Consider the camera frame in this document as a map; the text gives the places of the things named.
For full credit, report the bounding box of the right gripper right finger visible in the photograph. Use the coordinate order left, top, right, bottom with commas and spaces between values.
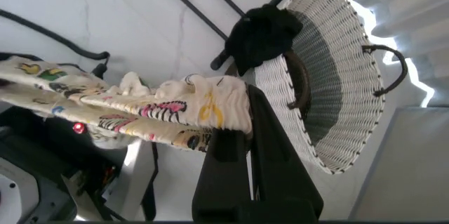
247, 84, 324, 222

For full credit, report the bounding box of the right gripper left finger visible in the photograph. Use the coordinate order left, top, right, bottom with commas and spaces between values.
192, 128, 254, 222

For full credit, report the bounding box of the cream printed garment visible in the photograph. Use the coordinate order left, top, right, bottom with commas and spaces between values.
0, 55, 253, 153

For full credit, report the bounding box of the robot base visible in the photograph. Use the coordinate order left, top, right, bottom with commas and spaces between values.
0, 106, 159, 223

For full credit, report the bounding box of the white laundry basket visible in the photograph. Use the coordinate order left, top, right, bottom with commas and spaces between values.
224, 0, 410, 176

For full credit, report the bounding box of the black clothes rack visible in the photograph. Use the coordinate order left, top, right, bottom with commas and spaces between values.
149, 0, 313, 71

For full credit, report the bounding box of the black garment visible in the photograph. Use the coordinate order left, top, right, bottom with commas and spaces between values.
224, 4, 304, 77

